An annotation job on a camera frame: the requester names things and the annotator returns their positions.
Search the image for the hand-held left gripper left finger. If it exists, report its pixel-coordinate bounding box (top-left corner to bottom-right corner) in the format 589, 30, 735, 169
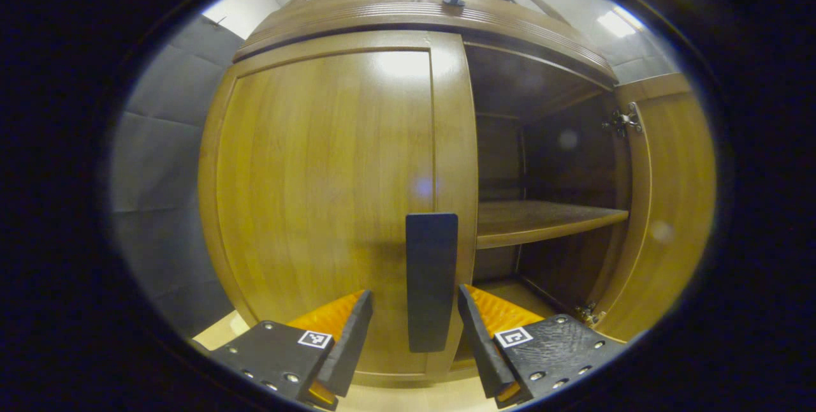
207, 289, 374, 411

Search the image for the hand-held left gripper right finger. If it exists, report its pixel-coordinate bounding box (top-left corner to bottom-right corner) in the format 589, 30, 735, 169
457, 284, 629, 408

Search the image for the black door handle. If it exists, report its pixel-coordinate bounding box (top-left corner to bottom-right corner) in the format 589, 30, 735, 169
405, 212, 459, 353

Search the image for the wooden shoe cabinet door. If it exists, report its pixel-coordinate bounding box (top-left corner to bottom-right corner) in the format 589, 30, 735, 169
198, 31, 479, 384
590, 73, 718, 342

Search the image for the wooden double-door shoe cabinet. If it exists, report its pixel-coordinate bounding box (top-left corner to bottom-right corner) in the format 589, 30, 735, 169
198, 0, 718, 387

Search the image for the metal door hinge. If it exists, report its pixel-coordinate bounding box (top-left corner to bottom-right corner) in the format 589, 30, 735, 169
602, 103, 643, 138
572, 302, 606, 328

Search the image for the wooden cabinet inner shelf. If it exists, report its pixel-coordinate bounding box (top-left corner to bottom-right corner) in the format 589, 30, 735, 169
475, 200, 630, 250

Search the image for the wooden cabinet drawer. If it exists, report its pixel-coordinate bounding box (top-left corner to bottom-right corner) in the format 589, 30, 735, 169
233, 0, 618, 87

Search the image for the small ceiling light panel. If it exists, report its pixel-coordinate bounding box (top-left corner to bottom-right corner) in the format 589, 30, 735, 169
596, 7, 645, 38

